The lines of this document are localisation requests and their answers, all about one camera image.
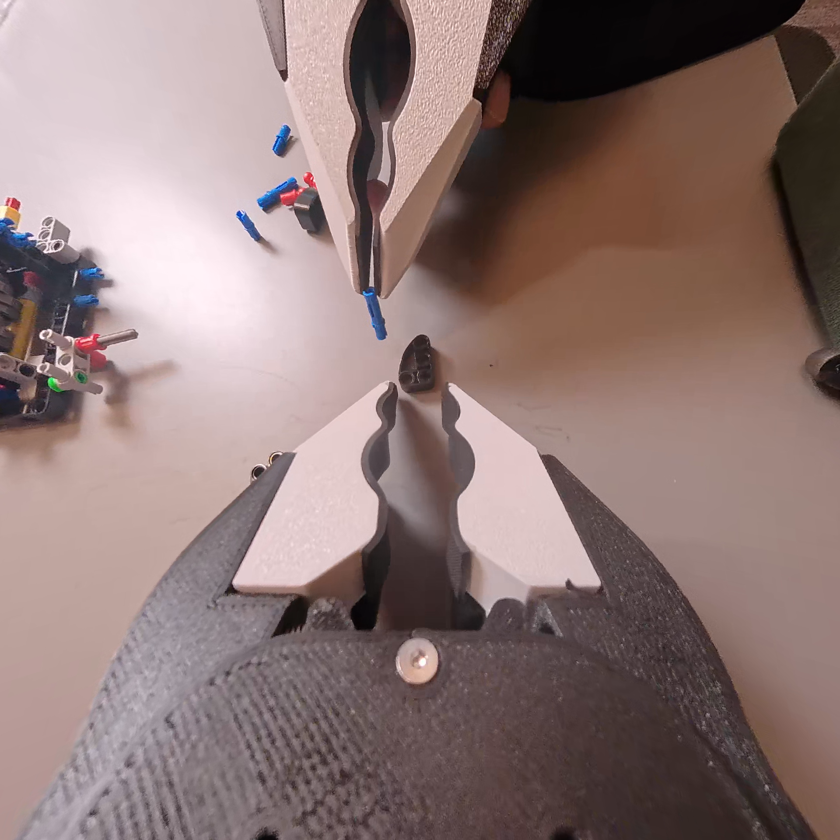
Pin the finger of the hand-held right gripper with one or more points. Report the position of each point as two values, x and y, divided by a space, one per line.
439 79
315 79

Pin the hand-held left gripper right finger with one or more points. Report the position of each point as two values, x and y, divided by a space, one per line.
518 525

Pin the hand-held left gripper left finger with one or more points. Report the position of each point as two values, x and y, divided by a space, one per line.
315 518

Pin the black double lego beam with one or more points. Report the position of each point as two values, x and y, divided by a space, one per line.
266 467

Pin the blue lego pin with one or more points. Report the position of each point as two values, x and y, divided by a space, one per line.
248 224
275 193
282 139
375 316

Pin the black rounded lego beam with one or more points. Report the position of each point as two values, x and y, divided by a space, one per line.
415 371

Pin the red lego pin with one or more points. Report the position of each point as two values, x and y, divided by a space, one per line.
308 178

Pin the black curved lego piece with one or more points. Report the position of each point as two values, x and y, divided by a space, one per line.
308 213

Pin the lego car chassis assembly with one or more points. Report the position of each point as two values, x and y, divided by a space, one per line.
59 354

